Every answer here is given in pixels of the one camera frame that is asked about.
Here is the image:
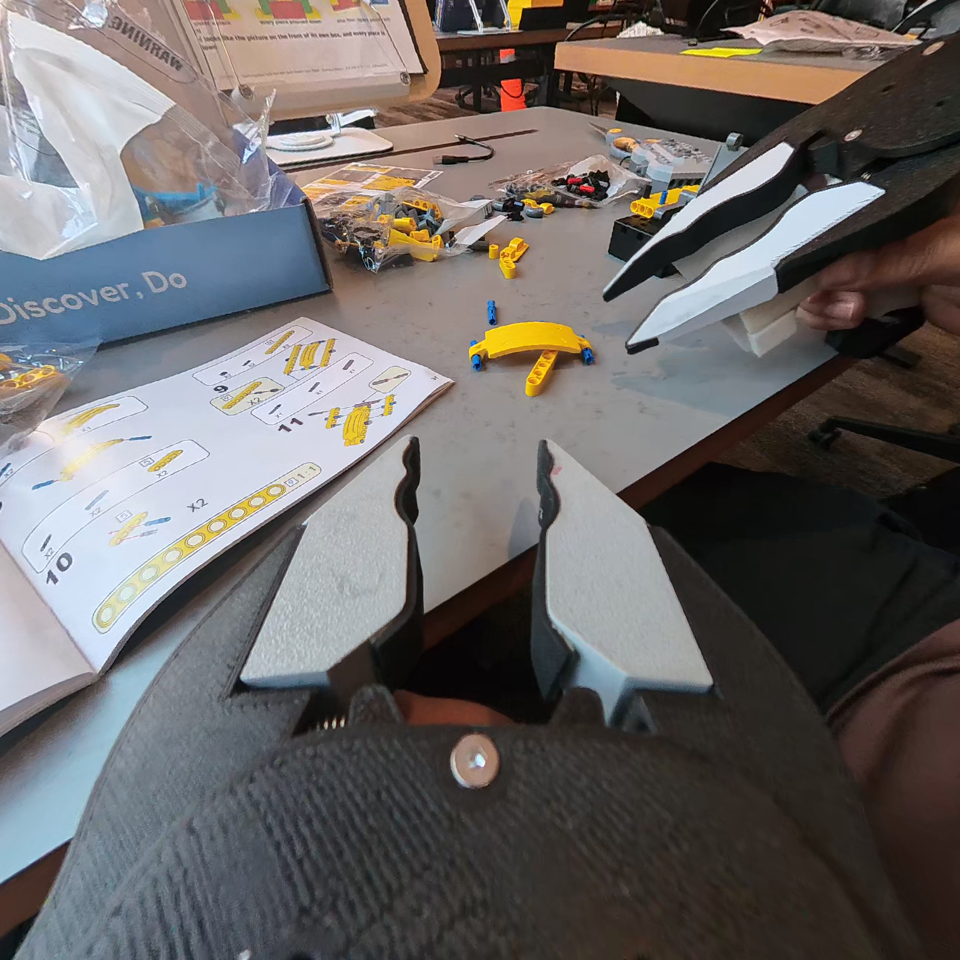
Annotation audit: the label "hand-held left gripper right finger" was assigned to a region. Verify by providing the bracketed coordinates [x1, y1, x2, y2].
[529, 438, 715, 735]

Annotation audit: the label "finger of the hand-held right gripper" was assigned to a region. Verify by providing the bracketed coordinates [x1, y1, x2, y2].
[602, 141, 810, 303]
[624, 180, 888, 355]

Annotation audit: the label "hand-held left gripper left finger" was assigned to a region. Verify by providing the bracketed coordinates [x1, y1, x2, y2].
[240, 437, 426, 693]

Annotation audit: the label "clear bag black red parts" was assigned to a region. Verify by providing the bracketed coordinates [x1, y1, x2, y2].
[487, 153, 639, 211]

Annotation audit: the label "yellow panel brick blue pin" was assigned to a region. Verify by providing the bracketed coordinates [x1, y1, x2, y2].
[468, 321, 597, 372]

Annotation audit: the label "clear bag of small pins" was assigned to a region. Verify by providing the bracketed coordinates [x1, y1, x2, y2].
[315, 183, 511, 275]

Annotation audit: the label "blue cardboard kit box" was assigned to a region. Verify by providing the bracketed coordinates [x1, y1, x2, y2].
[0, 150, 335, 348]

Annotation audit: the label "clear bag of yellow beams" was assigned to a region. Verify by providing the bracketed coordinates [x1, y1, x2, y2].
[0, 337, 99, 444]

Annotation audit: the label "person's right hand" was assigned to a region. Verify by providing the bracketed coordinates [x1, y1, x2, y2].
[795, 216, 960, 333]

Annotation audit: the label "person's left hand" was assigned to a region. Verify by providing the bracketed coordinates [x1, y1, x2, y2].
[393, 688, 520, 727]

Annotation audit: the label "grey upright beam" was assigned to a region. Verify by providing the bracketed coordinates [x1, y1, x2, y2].
[705, 133, 745, 189]

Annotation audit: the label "grey battery hub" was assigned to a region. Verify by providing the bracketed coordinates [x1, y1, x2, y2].
[628, 138, 715, 189]

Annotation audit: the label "black perforated block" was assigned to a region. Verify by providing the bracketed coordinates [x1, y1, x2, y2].
[607, 213, 691, 264]

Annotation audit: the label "white paper sheets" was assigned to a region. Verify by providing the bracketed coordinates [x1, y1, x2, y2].
[723, 9, 927, 55]

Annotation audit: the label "wood-edged background table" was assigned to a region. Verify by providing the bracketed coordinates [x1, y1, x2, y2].
[553, 33, 927, 121]

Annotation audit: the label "person's black pants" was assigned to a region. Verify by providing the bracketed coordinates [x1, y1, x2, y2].
[637, 463, 960, 714]

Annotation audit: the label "open instruction booklet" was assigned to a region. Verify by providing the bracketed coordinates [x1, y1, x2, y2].
[0, 316, 455, 740]

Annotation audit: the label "black chair base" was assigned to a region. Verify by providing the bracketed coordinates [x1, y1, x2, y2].
[808, 414, 960, 468]

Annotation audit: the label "clear acrylic stand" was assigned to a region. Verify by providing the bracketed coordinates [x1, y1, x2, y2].
[433, 0, 520, 33]

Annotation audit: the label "person's brown shirt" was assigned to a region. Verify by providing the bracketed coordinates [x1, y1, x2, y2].
[828, 622, 960, 960]

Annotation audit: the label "sticker sheet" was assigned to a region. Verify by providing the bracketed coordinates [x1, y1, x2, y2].
[300, 161, 444, 204]

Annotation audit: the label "instruction sign on white stand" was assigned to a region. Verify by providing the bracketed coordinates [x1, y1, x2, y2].
[168, 0, 444, 168]

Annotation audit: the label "large white label parts bag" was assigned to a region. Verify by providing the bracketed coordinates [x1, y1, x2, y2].
[0, 0, 301, 260]

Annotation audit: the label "short black usb cable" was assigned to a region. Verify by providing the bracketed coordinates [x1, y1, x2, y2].
[438, 133, 496, 165]

